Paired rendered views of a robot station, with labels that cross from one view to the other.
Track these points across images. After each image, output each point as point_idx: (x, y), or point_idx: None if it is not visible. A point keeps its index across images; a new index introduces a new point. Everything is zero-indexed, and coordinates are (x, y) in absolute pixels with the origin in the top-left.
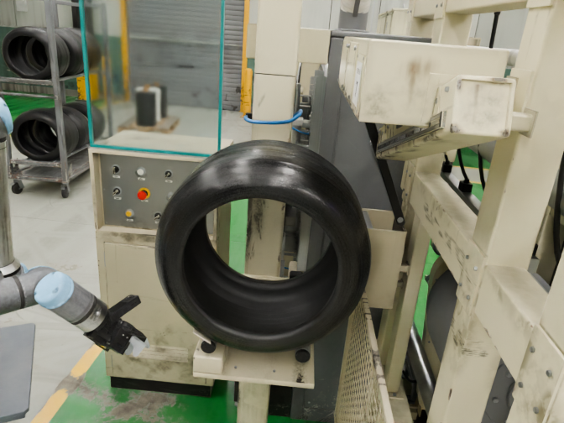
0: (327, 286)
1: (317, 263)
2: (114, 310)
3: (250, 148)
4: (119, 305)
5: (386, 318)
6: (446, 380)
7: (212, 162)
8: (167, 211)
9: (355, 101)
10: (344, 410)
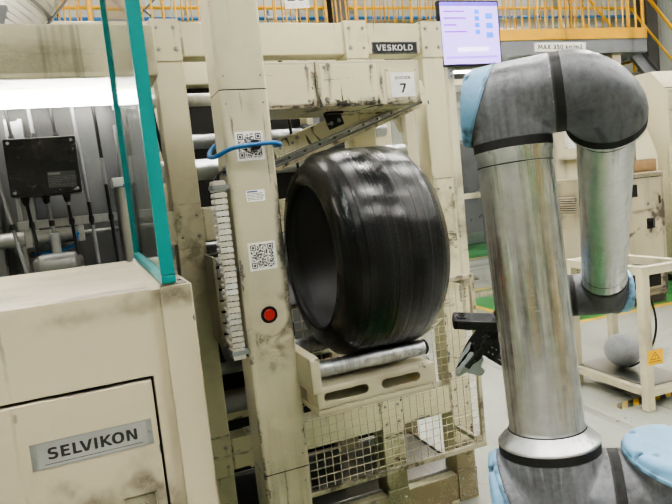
0: (310, 302)
1: (298, 289)
2: (487, 314)
3: (365, 147)
4: (477, 315)
5: (221, 380)
6: None
7: (395, 154)
8: (434, 198)
9: (408, 94)
10: (308, 446)
